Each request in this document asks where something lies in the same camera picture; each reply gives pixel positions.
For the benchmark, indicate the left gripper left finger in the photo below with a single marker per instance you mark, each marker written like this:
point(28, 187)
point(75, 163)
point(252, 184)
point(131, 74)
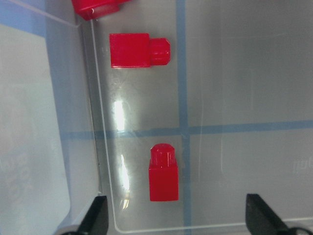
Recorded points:
point(96, 220)

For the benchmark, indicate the red block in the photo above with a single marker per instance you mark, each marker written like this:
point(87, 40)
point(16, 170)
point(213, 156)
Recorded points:
point(93, 9)
point(163, 174)
point(138, 50)

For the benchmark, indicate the red block in box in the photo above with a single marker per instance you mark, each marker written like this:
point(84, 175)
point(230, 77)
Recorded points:
point(93, 9)
point(138, 50)

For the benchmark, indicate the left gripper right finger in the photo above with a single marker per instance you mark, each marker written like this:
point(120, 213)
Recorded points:
point(261, 219)

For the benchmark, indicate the clear plastic storage box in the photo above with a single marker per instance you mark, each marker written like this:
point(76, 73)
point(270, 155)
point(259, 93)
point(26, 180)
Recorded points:
point(235, 101)

